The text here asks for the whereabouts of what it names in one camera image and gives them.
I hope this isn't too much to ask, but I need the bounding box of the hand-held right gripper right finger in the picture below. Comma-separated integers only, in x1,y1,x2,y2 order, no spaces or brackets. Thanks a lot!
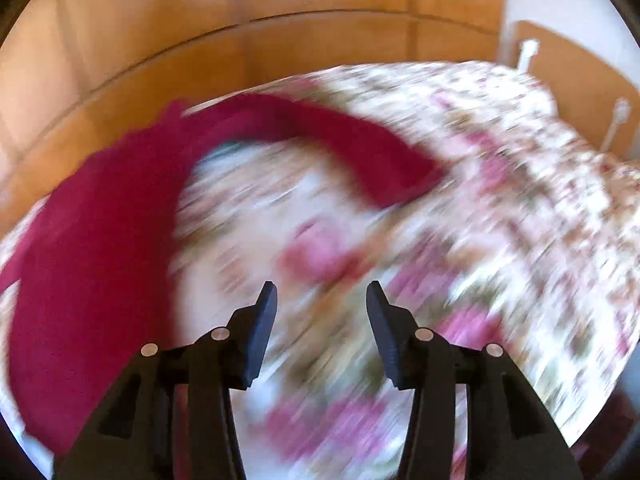
366,281,586,480

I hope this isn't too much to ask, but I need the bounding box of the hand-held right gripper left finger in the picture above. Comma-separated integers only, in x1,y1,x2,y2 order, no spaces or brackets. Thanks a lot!
52,281,278,480

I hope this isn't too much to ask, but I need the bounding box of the red garment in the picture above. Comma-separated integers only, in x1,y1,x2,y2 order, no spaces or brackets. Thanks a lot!
0,94,446,456

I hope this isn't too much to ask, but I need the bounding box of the wooden wardrobe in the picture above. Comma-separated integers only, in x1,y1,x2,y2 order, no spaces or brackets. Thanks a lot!
0,0,507,221

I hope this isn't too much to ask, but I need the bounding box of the floral bedspread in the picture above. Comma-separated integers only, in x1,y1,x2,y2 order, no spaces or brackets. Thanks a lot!
0,60,640,480

